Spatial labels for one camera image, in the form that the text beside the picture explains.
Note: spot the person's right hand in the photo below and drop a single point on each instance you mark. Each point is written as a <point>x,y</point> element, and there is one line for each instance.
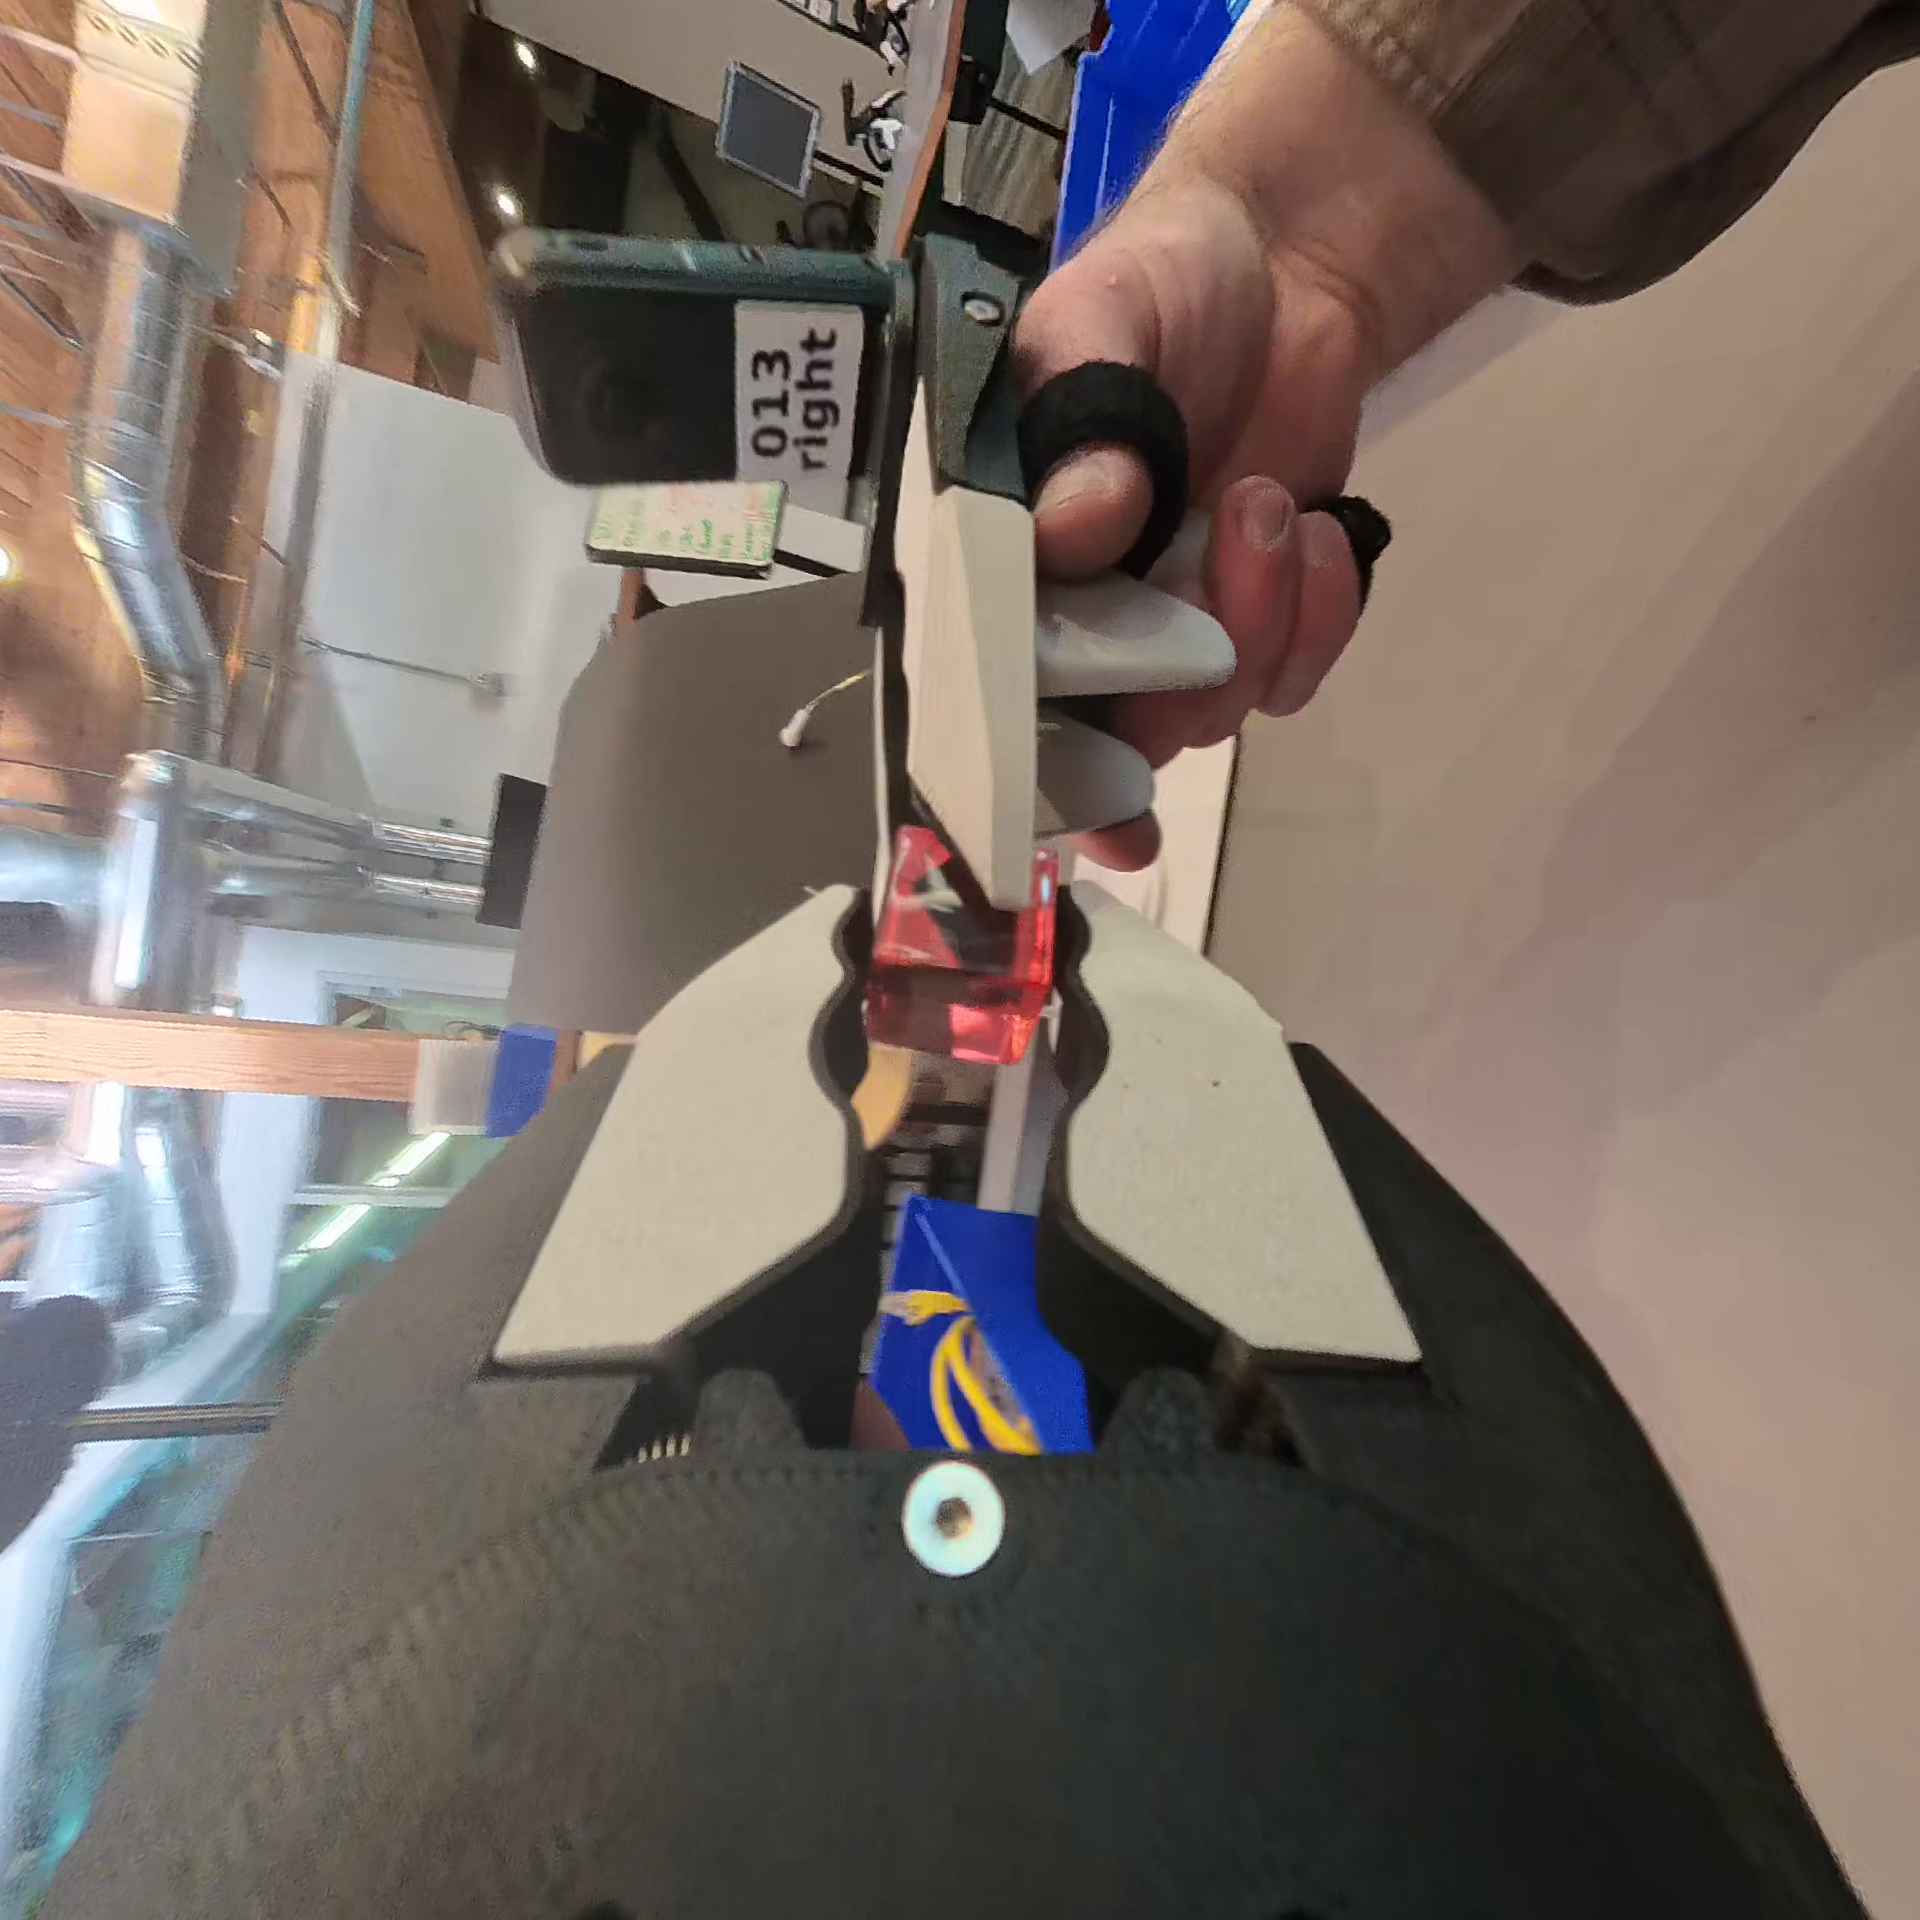
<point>1275,301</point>

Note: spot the red transparent cube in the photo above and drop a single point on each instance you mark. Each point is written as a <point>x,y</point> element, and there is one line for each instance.
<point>960,991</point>

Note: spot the wooden beam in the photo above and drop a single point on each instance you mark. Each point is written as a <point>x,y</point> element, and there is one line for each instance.
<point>211,1054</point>

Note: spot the blue plastic bin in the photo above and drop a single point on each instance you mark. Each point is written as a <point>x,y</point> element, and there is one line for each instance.
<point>991,1276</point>
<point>1118,135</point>

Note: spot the silver metal pipes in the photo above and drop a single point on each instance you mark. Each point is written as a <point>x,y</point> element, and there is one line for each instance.
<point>300,840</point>

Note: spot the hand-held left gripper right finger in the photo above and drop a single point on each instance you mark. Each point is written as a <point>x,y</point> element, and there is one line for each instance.
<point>1200,1172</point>

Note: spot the small whiteboard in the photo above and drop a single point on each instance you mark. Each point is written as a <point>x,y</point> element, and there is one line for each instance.
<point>681,525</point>

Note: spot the black wall box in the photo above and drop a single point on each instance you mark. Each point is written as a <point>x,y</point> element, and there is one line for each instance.
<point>513,855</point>

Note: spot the small wall screen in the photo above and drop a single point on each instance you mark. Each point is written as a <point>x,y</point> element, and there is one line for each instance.
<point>769,128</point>

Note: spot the silver bent duct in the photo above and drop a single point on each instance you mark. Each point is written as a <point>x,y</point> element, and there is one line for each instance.
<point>148,525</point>

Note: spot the wooden board with black panel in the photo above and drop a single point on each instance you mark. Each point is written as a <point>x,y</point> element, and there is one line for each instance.
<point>674,826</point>

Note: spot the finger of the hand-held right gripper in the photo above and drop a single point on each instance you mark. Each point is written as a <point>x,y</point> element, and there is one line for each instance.
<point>975,674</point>

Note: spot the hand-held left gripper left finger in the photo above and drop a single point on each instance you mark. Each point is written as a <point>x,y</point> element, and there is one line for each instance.
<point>705,1172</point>

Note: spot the person's right forearm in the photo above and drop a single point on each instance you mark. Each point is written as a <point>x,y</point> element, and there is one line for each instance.
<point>1576,119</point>

